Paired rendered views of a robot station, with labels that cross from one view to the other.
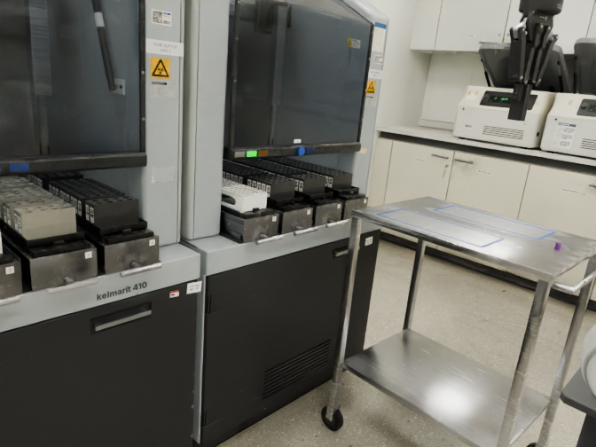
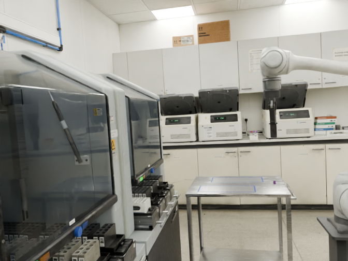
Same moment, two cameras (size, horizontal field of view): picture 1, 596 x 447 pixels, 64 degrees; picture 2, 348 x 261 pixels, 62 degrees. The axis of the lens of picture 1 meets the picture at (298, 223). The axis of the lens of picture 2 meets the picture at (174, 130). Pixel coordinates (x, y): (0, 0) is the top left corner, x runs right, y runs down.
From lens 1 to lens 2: 79 cm
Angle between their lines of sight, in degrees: 34
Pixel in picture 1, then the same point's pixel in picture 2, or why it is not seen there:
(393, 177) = not seen: hidden behind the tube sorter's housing
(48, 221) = (92, 254)
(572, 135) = (211, 131)
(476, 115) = (165, 130)
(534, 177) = (200, 154)
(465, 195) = (170, 171)
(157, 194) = (117, 217)
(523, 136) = (190, 136)
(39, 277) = not seen: outside the picture
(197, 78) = (121, 145)
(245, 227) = (152, 220)
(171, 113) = (117, 168)
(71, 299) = not seen: outside the picture
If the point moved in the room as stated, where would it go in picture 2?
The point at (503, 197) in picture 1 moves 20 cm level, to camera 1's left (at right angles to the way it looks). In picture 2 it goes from (189, 167) to (176, 170)
